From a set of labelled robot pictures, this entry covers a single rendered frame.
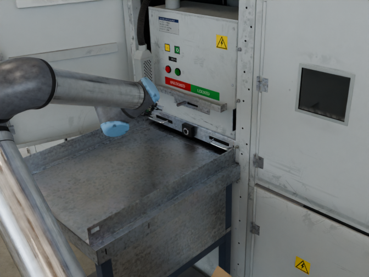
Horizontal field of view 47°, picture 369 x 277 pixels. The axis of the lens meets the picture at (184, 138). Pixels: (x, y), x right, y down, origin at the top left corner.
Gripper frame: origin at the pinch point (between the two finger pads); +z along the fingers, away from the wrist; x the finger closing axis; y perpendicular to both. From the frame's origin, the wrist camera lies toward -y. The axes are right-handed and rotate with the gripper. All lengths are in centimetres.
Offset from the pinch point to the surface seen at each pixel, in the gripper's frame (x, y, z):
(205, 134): -3.8, 14.2, 17.3
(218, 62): 25.2, 19.8, 2.2
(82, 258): -99, -52, 34
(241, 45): 31.9, 33.7, -6.0
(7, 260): -115, -83, 8
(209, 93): 13.0, 15.5, 9.0
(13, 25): 12, -46, -47
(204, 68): 21.6, 12.7, 4.2
